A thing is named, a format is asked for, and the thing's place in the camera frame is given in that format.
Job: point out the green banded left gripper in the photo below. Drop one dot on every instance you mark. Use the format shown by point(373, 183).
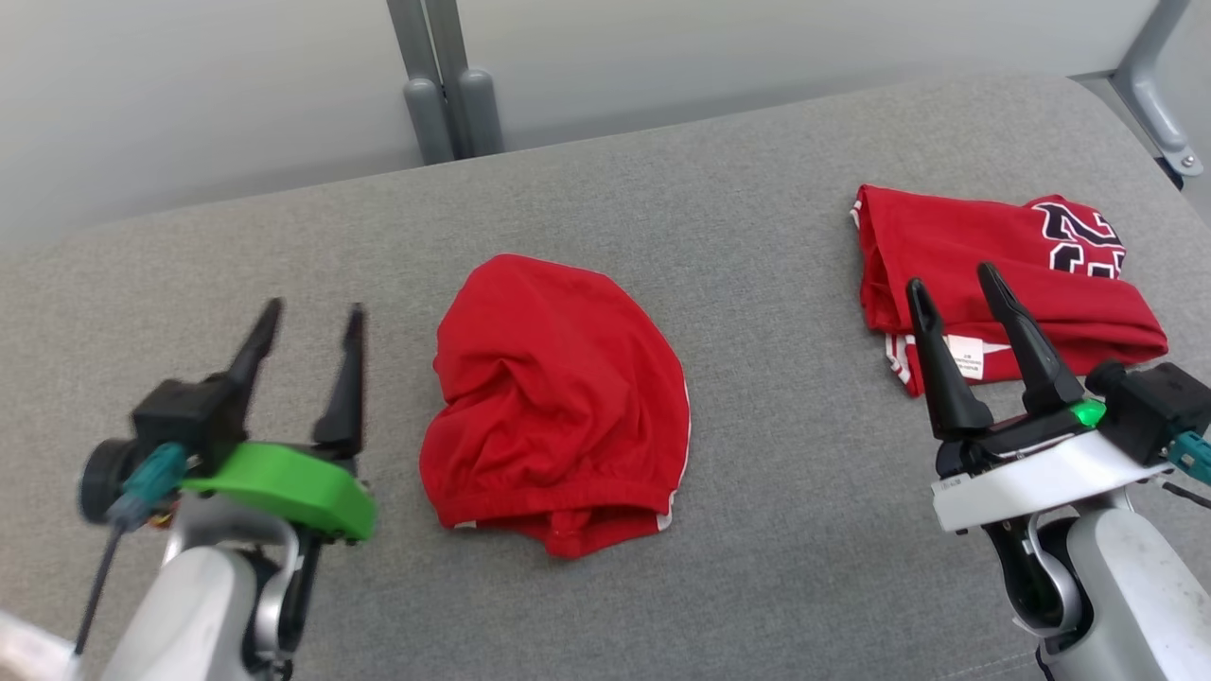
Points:
point(293, 487)

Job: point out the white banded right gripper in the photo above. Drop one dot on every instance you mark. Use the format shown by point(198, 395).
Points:
point(1031, 478)

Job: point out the red and white t-shirt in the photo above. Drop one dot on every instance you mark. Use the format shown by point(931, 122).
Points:
point(993, 255)

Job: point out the red shorts with white stripes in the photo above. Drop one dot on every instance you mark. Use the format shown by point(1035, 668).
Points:
point(558, 407)

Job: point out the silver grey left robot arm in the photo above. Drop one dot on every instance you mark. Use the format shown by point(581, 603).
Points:
point(189, 615)

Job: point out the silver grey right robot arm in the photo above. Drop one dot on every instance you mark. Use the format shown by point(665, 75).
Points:
point(1126, 596)

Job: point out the grey partition posts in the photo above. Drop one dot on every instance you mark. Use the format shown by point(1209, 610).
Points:
point(445, 104)

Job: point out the grey angled partition foot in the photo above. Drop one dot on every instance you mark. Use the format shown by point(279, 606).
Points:
point(1149, 85)

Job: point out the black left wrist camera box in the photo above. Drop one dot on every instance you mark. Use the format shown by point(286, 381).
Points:
point(184, 421)

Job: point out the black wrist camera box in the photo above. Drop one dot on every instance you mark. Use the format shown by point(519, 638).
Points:
point(184, 421)
point(1154, 407)

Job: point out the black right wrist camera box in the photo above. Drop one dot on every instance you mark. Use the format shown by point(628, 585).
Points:
point(1154, 407)

